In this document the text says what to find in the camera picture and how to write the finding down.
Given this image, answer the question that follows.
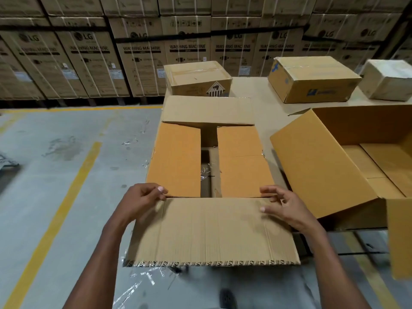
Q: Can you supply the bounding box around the person's left hand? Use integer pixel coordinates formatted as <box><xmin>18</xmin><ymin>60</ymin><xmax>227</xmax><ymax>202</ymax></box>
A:
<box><xmin>117</xmin><ymin>183</ymin><xmax>169</xmax><ymax>224</ymax></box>

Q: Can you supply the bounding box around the person's right hand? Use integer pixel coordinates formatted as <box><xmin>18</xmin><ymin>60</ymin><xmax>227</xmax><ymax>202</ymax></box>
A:
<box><xmin>259</xmin><ymin>185</ymin><xmax>323</xmax><ymax>236</ymax></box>

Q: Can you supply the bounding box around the brown cardboard box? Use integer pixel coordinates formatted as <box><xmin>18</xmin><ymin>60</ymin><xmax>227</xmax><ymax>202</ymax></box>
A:
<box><xmin>123</xmin><ymin>95</ymin><xmax>301</xmax><ymax>268</ymax></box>

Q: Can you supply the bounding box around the person's right forearm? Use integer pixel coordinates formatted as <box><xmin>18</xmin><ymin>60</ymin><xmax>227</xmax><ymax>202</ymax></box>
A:
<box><xmin>298</xmin><ymin>227</ymin><xmax>383</xmax><ymax>309</ymax></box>

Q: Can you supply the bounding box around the person's left forearm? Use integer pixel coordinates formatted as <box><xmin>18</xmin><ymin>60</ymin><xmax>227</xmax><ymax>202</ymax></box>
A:
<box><xmin>61</xmin><ymin>213</ymin><xmax>137</xmax><ymax>309</ymax></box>

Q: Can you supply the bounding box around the clear plastic wrap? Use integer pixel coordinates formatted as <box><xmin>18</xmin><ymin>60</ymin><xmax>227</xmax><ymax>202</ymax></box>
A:
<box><xmin>201</xmin><ymin>163</ymin><xmax>215</xmax><ymax>182</ymax></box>

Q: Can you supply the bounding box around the large open cardboard box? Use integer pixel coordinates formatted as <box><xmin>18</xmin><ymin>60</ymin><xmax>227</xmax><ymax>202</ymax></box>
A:
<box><xmin>270</xmin><ymin>104</ymin><xmax>412</xmax><ymax>280</ymax></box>

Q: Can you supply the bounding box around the clear plastic tape scrap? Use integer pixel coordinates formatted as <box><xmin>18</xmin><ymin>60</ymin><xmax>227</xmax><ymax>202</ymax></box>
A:
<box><xmin>112</xmin><ymin>266</ymin><xmax>182</xmax><ymax>307</ymax></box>

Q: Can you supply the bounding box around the person's black shoe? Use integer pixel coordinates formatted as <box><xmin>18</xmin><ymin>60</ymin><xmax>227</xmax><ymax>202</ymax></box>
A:
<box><xmin>220</xmin><ymin>288</ymin><xmax>239</xmax><ymax>309</ymax></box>

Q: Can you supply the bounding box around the sealed box with hazard label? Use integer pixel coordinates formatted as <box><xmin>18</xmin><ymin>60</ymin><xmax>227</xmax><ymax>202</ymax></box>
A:
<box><xmin>164</xmin><ymin>61</ymin><xmax>233</xmax><ymax>97</ymax></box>

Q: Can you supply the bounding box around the sealed box with blue label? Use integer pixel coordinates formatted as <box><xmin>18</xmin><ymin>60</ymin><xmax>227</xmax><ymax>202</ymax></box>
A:
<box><xmin>268</xmin><ymin>56</ymin><xmax>362</xmax><ymax>104</ymax></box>

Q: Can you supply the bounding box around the stack of washing machine cartons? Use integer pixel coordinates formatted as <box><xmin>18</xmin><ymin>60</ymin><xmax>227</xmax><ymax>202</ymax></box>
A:
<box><xmin>0</xmin><ymin>0</ymin><xmax>412</xmax><ymax>101</ymax></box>

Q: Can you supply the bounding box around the white wrapped box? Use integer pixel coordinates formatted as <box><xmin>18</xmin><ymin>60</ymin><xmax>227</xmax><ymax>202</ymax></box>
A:
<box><xmin>357</xmin><ymin>59</ymin><xmax>412</xmax><ymax>101</ymax></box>

